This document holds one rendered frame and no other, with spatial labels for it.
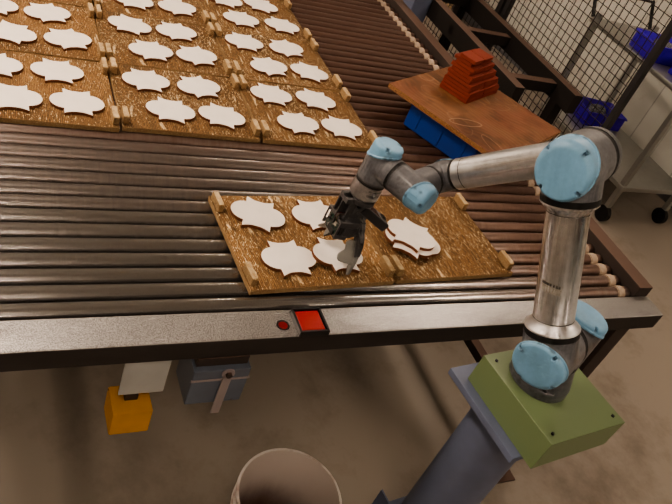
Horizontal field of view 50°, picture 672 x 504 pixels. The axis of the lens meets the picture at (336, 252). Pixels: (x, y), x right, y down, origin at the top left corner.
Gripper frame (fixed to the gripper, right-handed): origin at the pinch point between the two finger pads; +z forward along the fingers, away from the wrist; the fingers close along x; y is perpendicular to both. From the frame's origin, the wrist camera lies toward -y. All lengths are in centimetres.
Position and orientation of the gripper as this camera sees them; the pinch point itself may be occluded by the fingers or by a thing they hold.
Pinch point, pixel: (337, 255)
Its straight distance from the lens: 185.7
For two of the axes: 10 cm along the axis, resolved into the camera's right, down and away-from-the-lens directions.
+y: -8.3, -0.2, -5.6
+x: 3.9, 6.8, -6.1
